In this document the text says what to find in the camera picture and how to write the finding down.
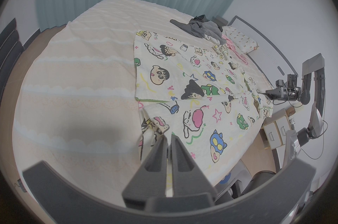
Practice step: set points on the white drawer cabinet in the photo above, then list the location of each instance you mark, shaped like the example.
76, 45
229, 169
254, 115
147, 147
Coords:
277, 127

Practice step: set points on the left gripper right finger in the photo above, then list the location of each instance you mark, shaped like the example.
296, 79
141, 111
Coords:
187, 180

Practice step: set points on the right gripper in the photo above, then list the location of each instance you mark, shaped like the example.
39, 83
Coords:
280, 94

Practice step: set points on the grey knit garment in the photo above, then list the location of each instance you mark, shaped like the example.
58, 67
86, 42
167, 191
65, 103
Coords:
211, 31

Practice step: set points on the grey bedside table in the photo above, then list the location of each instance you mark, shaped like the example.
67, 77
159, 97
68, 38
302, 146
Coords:
220, 20

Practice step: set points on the dark grey garment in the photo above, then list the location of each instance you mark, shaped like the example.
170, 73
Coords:
187, 27

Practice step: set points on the white garment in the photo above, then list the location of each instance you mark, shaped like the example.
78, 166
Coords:
211, 39

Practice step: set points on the black chest of drawers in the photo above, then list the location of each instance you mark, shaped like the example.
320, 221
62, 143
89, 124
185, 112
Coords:
10, 53

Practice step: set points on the white printed pillow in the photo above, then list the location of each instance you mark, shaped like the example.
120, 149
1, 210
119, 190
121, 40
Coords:
240, 39

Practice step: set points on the white printed pyjama top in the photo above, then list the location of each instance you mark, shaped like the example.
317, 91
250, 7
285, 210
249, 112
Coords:
198, 101

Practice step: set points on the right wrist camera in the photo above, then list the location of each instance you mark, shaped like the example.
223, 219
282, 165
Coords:
280, 84

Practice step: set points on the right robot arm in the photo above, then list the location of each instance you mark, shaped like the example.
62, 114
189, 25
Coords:
306, 90

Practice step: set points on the black garment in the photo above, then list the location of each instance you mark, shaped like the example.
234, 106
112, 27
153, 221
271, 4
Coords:
200, 18

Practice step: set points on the pink garment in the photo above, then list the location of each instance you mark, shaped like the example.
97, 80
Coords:
226, 39

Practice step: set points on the bed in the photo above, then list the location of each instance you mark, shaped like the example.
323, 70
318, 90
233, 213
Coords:
79, 80

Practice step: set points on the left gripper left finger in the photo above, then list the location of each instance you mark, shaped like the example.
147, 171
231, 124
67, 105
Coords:
147, 180

